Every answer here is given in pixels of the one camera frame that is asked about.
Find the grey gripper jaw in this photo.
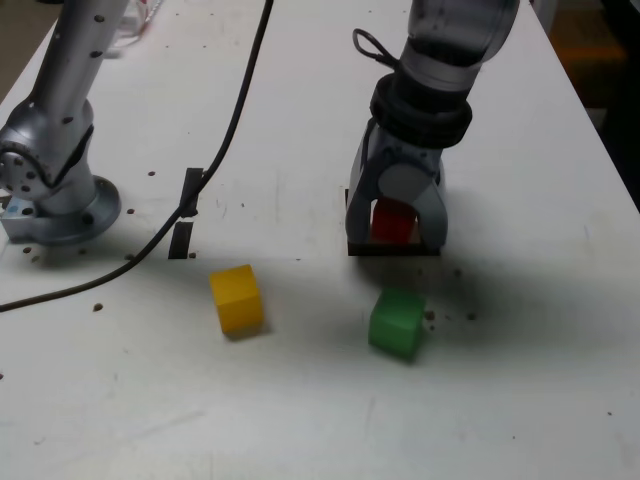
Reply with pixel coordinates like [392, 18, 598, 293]
[345, 118, 387, 245]
[381, 158, 450, 250]

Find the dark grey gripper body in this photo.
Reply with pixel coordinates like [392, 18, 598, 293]
[367, 126, 445, 181]

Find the red cube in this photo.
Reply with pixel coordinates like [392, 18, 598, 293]
[370, 198, 420, 242]

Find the green cube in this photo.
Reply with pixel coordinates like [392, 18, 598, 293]
[367, 287, 428, 363]

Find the yellow cube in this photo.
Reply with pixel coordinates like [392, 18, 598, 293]
[208, 264, 265, 336]

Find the black tape square outline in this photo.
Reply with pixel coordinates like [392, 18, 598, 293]
[343, 187, 442, 258]

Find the black tape strip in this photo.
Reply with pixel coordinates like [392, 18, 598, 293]
[167, 167, 205, 261]

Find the clear plastic bottle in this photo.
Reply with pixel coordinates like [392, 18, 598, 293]
[107, 0, 167, 56]

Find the short black looped cable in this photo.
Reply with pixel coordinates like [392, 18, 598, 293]
[351, 27, 404, 69]

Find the long black cable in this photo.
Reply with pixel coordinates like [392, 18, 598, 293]
[0, 0, 276, 315]

